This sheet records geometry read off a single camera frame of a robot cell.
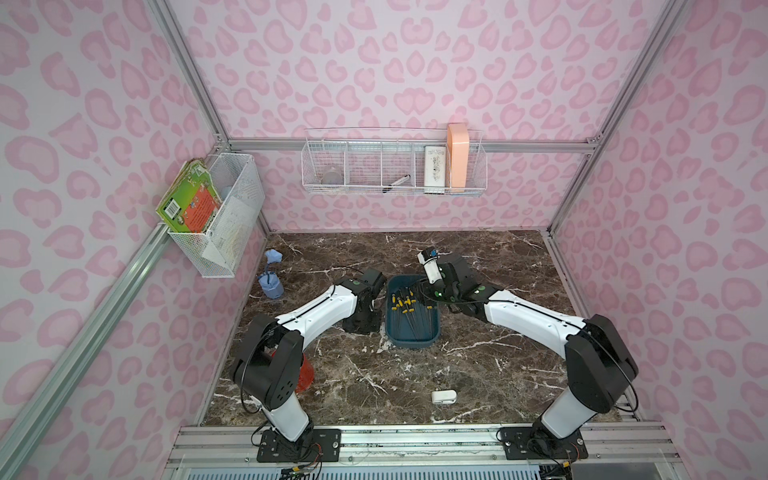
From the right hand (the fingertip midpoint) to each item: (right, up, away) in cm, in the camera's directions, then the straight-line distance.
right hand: (414, 285), depth 87 cm
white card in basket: (+6, +35, +4) cm, 36 cm away
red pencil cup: (-30, -25, -3) cm, 39 cm away
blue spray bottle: (-45, 0, +9) cm, 46 cm away
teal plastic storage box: (-1, -12, +7) cm, 14 cm away
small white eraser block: (+7, -29, -9) cm, 31 cm away
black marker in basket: (-4, +32, +10) cm, 34 cm away
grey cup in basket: (-26, +33, +9) cm, 43 cm away
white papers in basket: (-51, +13, -5) cm, 53 cm away
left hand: (-13, -12, +2) cm, 18 cm away
